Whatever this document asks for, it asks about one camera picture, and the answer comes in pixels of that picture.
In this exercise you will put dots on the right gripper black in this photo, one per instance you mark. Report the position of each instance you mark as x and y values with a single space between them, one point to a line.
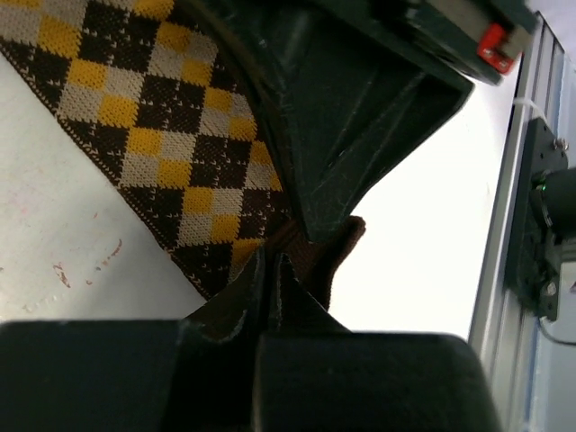
344 90

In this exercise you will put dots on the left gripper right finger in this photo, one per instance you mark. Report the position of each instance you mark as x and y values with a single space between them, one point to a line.
312 374

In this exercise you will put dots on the aluminium frame rail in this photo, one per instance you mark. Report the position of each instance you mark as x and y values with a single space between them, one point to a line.
523 322

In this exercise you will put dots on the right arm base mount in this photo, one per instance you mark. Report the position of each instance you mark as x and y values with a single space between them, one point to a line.
542 234

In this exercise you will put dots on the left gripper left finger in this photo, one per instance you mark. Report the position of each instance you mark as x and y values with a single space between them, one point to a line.
191 374

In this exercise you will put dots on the brown orange argyle sock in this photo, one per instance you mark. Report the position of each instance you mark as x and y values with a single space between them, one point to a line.
145 94

